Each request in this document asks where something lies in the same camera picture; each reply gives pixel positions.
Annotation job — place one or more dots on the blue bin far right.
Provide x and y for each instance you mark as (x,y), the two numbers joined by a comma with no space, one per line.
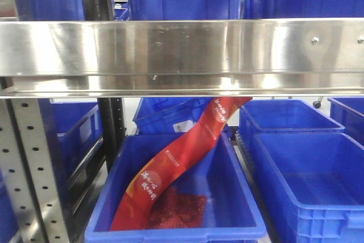
(348,111)

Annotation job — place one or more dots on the perforated steel shelf post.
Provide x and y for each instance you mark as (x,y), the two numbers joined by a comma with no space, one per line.
(34,173)

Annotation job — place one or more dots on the blue bin rear right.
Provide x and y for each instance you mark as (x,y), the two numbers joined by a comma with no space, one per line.
(295,118)

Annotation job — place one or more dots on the stainless steel shelf rail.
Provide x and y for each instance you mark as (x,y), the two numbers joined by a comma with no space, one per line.
(266,57)

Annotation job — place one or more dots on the blue bin front right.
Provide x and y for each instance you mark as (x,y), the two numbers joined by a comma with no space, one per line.
(312,185)

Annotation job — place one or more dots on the red printed banner strip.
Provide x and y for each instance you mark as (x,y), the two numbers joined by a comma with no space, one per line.
(171,162)

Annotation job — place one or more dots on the blue tilted bin rear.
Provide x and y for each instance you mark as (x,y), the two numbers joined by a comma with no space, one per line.
(159,115)

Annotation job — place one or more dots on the red mesh packet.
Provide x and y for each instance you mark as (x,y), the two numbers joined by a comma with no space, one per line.
(177,210)

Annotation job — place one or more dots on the blue bin lower left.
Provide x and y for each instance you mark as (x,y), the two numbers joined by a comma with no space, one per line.
(78,127)

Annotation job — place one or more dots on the black shelf upright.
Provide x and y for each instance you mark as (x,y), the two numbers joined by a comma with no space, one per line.
(111,109)

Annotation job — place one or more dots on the blue bin upper middle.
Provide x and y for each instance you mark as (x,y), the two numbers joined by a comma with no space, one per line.
(185,9)

